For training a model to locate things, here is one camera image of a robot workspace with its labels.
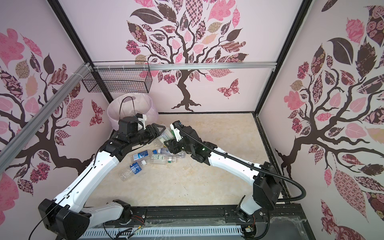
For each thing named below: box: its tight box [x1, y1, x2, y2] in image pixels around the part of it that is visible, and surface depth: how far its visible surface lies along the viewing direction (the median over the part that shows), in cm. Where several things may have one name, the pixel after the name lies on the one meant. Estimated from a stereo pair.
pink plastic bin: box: [107, 93, 159, 131], surface depth 94 cm
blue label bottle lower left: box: [118, 162, 142, 181], surface depth 87 cm
